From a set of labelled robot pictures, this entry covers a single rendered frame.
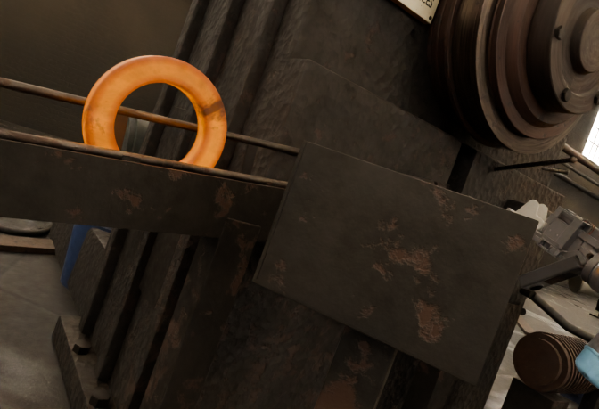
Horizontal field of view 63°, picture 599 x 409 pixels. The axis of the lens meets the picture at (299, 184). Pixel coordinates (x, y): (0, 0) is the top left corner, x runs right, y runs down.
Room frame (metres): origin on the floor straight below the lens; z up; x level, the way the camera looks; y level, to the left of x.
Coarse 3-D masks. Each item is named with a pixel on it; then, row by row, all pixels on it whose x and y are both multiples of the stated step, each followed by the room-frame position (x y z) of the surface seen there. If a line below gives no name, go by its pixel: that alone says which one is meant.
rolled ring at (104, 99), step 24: (120, 72) 0.58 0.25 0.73; (144, 72) 0.60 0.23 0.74; (168, 72) 0.61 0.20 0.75; (192, 72) 0.63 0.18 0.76; (96, 96) 0.57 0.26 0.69; (120, 96) 0.59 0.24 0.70; (192, 96) 0.64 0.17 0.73; (216, 96) 0.65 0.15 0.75; (96, 120) 0.58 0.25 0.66; (216, 120) 0.66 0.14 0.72; (96, 144) 0.58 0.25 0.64; (216, 144) 0.67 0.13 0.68
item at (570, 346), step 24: (528, 336) 1.11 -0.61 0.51; (552, 336) 1.08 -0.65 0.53; (528, 360) 1.08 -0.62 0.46; (552, 360) 1.04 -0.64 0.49; (528, 384) 1.08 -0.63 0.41; (552, 384) 1.04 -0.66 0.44; (576, 384) 1.06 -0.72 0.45; (504, 408) 1.12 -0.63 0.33; (528, 408) 1.08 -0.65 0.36; (552, 408) 1.04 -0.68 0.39
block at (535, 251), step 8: (512, 200) 1.20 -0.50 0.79; (512, 208) 1.19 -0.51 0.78; (520, 208) 1.17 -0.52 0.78; (536, 248) 1.15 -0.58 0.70; (528, 256) 1.13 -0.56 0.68; (536, 256) 1.15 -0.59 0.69; (528, 264) 1.14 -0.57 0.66; (536, 264) 1.16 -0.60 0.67; (520, 272) 1.13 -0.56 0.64; (528, 272) 1.15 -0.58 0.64; (520, 288) 1.14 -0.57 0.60; (512, 296) 1.13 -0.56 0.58; (520, 296) 1.15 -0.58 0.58; (520, 304) 1.17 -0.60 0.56
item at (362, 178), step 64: (320, 192) 0.43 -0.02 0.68; (384, 192) 0.41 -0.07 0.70; (448, 192) 0.39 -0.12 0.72; (320, 256) 0.42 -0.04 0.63; (384, 256) 0.40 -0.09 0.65; (448, 256) 0.39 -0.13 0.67; (512, 256) 0.37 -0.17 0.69; (384, 320) 0.40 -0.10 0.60; (448, 320) 0.38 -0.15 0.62; (384, 384) 0.55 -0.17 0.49
